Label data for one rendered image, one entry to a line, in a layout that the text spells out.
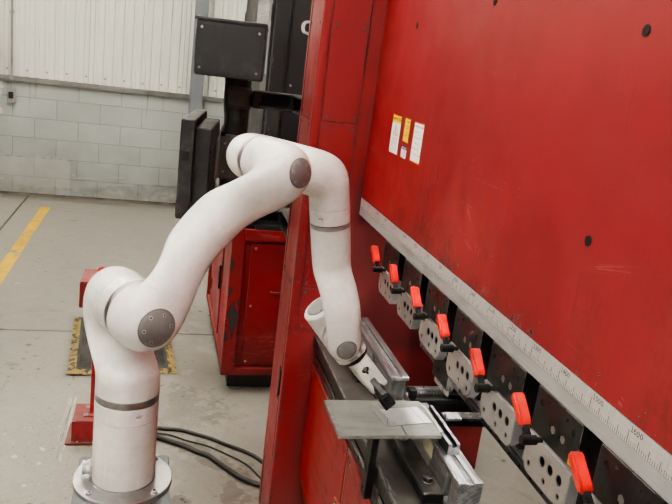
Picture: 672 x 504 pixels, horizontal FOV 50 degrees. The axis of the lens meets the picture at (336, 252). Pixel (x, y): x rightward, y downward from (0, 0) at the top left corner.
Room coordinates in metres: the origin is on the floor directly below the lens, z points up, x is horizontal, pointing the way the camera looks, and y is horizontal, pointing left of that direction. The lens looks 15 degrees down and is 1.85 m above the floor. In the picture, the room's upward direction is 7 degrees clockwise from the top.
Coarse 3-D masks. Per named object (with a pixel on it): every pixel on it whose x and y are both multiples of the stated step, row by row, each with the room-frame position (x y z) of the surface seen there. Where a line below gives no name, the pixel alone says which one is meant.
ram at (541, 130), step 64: (448, 0) 1.94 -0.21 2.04; (512, 0) 1.57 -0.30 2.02; (576, 0) 1.32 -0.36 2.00; (640, 0) 1.14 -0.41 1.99; (384, 64) 2.44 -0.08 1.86; (448, 64) 1.87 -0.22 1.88; (512, 64) 1.52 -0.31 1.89; (576, 64) 1.28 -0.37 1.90; (640, 64) 1.11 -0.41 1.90; (384, 128) 2.34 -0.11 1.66; (448, 128) 1.81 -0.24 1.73; (512, 128) 1.47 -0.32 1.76; (576, 128) 1.24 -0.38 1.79; (640, 128) 1.08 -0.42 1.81; (384, 192) 2.25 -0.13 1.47; (448, 192) 1.74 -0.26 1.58; (512, 192) 1.42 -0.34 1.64; (576, 192) 1.20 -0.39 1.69; (640, 192) 1.04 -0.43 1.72; (448, 256) 1.68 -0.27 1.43; (512, 256) 1.37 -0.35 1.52; (576, 256) 1.17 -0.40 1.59; (640, 256) 1.01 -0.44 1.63; (512, 320) 1.33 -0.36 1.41; (576, 320) 1.13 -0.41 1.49; (640, 320) 0.98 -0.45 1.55; (640, 384) 0.95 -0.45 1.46
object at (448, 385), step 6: (438, 360) 1.71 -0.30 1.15; (438, 366) 1.70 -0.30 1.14; (444, 366) 1.66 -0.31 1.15; (432, 372) 1.73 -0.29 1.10; (438, 372) 1.69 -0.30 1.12; (444, 372) 1.66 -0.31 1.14; (438, 378) 1.69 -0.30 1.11; (444, 378) 1.65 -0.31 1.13; (438, 384) 1.70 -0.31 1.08; (444, 384) 1.65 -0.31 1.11; (450, 384) 1.64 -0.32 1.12; (444, 390) 1.66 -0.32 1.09; (450, 390) 1.64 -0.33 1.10
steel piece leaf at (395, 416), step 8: (376, 408) 1.66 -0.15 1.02; (392, 408) 1.70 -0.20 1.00; (400, 408) 1.71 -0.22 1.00; (408, 408) 1.71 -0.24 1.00; (384, 416) 1.62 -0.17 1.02; (392, 416) 1.66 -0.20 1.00; (400, 416) 1.66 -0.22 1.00; (408, 416) 1.67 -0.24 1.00; (416, 416) 1.67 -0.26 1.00; (384, 424) 1.61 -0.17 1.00; (392, 424) 1.61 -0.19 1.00; (400, 424) 1.62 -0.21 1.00; (408, 424) 1.63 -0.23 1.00
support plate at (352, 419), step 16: (336, 400) 1.71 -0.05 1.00; (352, 400) 1.72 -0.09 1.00; (336, 416) 1.62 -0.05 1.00; (352, 416) 1.63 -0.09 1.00; (368, 416) 1.64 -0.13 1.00; (336, 432) 1.55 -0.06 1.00; (352, 432) 1.55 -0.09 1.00; (368, 432) 1.56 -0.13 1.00; (384, 432) 1.57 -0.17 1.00; (400, 432) 1.58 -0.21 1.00; (416, 432) 1.59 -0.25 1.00; (432, 432) 1.60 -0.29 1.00
